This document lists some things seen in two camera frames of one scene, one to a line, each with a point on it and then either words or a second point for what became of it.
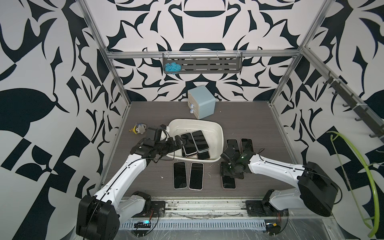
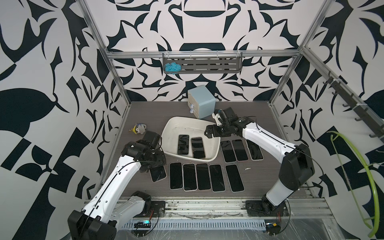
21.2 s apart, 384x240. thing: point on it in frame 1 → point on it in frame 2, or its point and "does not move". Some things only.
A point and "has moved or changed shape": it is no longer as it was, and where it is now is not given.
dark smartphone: (246, 144) has moved or changed shape
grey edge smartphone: (180, 175) has moved or changed shape
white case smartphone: (196, 176) → (189, 177)
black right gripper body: (226, 170) → (220, 130)
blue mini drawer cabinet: (201, 102) does not move
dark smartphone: (233, 146) → (216, 177)
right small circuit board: (272, 228) does not move
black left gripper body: (166, 147) → (156, 159)
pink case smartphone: (228, 183) → (255, 151)
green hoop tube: (375, 232) does not move
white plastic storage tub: (212, 132) has moved or changed shape
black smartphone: (199, 141) → (203, 176)
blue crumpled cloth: (173, 67) does not move
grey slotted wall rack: (229, 62) does not move
